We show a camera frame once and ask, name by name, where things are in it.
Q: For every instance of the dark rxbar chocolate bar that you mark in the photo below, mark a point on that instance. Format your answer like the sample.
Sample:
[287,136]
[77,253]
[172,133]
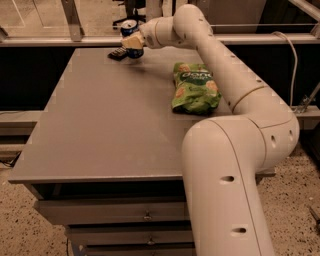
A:
[118,54]

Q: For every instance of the green chip bag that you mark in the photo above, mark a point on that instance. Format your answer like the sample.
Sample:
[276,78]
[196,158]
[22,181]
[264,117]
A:
[195,90]

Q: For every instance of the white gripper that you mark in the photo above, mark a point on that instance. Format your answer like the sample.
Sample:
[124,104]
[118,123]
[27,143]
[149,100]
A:
[147,35]

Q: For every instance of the top grey drawer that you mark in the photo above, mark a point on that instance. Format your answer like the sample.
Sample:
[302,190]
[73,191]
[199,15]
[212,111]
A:
[113,210]

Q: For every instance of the black office chair base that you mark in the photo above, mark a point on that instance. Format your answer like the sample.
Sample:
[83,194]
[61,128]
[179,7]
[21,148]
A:
[131,8]

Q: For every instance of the bottom grey drawer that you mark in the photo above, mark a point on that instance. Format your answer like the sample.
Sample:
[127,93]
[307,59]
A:
[184,249]

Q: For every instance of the grey drawer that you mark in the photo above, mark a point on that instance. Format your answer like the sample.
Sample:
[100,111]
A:
[132,234]
[184,249]
[113,210]

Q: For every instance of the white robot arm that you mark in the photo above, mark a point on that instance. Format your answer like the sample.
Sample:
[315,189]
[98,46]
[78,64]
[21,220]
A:
[222,155]

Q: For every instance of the metal railing frame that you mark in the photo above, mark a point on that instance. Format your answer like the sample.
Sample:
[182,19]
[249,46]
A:
[34,24]

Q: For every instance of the blue pepsi can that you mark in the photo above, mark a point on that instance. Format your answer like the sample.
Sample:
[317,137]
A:
[131,39]

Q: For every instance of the middle grey drawer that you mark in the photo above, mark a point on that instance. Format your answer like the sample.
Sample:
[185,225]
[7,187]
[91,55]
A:
[132,234]

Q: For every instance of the grey drawer cabinet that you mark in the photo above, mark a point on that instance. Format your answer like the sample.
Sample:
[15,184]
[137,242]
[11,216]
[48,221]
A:
[108,131]

